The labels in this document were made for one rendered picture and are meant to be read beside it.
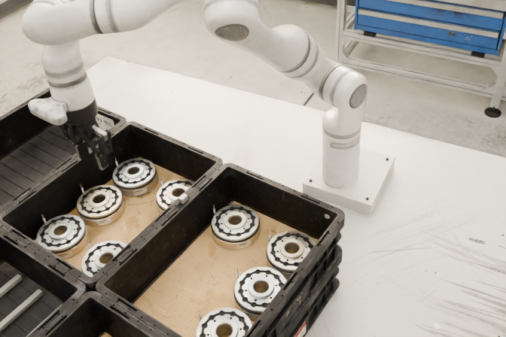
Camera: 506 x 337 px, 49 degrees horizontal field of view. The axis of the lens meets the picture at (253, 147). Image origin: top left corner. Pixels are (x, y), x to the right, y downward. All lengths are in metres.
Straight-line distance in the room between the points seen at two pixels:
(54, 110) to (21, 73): 2.66
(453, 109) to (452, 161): 1.44
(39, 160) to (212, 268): 0.59
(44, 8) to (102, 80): 1.07
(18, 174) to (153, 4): 0.71
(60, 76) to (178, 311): 0.48
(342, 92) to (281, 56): 0.24
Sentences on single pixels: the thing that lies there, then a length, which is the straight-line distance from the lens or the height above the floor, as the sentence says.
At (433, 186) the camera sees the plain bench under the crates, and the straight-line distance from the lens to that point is 1.53.
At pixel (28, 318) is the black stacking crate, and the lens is 1.19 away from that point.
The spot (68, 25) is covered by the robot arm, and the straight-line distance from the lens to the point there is 0.98.
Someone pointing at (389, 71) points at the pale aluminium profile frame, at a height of 0.13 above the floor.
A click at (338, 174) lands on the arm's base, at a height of 0.79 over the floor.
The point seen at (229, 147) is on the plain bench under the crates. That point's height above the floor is 0.70.
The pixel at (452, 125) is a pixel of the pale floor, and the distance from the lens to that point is 2.93.
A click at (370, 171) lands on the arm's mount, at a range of 1.48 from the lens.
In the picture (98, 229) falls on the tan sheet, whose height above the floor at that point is 0.83.
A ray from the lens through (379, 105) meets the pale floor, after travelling 3.01.
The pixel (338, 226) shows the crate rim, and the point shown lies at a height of 0.93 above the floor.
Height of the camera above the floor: 1.73
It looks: 39 degrees down
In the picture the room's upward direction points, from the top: 4 degrees counter-clockwise
